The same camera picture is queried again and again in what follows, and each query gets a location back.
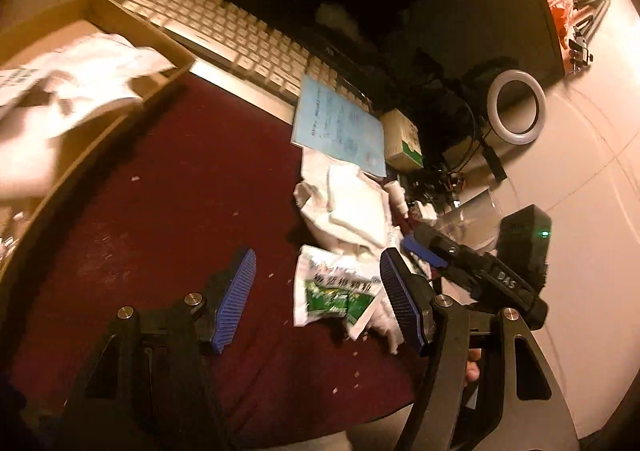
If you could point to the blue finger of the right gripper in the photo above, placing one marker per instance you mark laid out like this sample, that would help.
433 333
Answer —
414 247

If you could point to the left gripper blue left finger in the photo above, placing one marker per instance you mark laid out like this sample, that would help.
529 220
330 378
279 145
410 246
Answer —
224 300

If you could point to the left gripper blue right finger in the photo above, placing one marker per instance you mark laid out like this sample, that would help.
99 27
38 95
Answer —
411 298

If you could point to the white green printed packet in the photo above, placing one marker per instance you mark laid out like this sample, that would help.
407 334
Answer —
331 286

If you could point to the white cloth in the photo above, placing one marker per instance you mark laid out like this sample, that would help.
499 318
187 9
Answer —
348 213

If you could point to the white green small box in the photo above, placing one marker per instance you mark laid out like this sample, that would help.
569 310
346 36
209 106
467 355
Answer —
401 142

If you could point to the dark red table mat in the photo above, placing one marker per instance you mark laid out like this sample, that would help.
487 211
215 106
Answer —
166 208

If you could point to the light blue notebook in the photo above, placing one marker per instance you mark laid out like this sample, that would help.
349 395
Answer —
327 122

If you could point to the white computer keyboard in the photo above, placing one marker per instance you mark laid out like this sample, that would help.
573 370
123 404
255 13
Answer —
243 54

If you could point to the white packets in box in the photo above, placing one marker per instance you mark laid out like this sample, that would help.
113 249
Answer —
58 91

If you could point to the orange bag on hooks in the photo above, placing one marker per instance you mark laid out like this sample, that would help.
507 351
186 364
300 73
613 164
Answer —
561 11

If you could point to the brown cardboard box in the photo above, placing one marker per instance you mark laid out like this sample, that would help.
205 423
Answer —
23 218

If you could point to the black camera box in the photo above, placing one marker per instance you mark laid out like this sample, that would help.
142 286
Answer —
523 244

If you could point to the white ring light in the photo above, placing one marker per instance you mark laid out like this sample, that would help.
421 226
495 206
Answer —
508 121

